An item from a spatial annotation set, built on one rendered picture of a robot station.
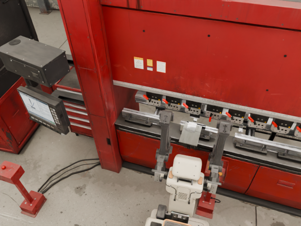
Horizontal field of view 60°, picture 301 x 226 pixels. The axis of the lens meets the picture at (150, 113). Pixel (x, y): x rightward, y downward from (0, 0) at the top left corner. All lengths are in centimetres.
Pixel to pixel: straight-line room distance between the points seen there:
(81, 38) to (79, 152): 203
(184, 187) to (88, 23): 144
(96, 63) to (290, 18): 148
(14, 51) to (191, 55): 138
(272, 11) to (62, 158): 309
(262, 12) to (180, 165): 119
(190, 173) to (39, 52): 145
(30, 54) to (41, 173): 204
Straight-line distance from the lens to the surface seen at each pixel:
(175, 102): 256
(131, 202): 338
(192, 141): 261
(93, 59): 233
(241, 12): 199
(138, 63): 242
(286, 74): 226
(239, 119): 257
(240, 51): 214
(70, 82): 345
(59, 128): 244
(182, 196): 217
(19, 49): 232
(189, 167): 200
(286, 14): 201
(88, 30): 219
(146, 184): 348
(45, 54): 216
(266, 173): 299
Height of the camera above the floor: 302
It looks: 45 degrees down
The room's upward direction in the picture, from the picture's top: 1 degrees counter-clockwise
